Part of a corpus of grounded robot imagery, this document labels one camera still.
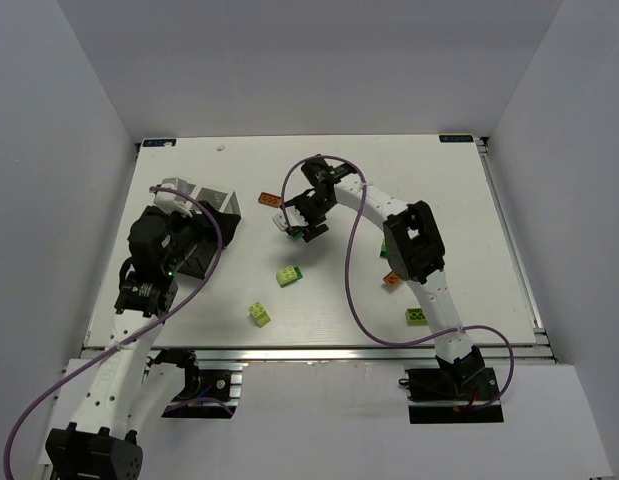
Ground brown lego brick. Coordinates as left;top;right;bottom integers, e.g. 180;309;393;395
258;192;282;208

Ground pale yellow on green lego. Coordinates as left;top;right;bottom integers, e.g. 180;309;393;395
276;266;303;287

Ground pale yellow stepped lego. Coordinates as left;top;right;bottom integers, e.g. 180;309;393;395
248;302;271;328

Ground green two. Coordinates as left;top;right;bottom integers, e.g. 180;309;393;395
287;227;305;241

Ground lime green printed lego stack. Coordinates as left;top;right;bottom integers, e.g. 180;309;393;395
379;240;388;259

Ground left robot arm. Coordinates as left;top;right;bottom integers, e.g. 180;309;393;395
45;202;238;479

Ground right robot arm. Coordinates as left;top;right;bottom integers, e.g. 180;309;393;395
274;155;485;393

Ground black slotted container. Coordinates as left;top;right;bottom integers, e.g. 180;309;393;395
178;200;241;280

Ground white slotted container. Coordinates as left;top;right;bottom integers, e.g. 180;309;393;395
157;177;240;218

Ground blue corner sticker left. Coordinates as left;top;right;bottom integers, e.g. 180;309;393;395
141;138;177;148

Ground orange lego brick with lime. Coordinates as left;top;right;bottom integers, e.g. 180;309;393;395
383;271;401;289

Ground lime long lego brick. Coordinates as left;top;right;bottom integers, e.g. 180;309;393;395
405;308;427;326

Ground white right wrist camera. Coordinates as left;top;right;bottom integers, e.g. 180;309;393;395
273;207;307;233

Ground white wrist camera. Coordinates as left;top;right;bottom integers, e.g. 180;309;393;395
151;183;193;217
273;207;307;233

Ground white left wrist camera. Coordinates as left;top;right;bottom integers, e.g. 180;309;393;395
151;183;193;217

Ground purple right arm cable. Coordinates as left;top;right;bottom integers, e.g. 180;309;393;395
279;153;515;409

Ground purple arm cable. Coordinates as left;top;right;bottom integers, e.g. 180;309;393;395
3;184;225;480
279;153;515;409

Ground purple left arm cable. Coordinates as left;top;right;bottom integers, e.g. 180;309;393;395
3;184;225;480

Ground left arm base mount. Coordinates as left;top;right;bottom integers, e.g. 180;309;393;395
145;349;237;419

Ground aluminium table edge rail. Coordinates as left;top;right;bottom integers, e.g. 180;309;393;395
79;335;556;363

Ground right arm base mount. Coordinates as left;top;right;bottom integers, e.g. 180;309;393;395
398;368;504;425

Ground right side table rail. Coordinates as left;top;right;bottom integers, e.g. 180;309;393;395
475;137;546;332

